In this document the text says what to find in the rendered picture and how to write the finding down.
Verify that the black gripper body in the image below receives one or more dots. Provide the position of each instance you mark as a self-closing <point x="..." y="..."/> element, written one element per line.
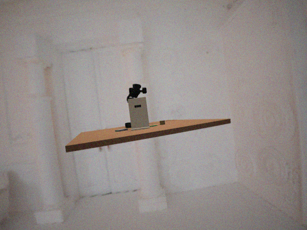
<point x="137" y="91"/>

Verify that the beige panel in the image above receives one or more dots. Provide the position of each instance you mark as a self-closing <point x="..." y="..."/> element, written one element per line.
<point x="138" y="113"/>

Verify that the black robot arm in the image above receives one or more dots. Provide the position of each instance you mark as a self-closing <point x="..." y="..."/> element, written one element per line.
<point x="133" y="95"/>

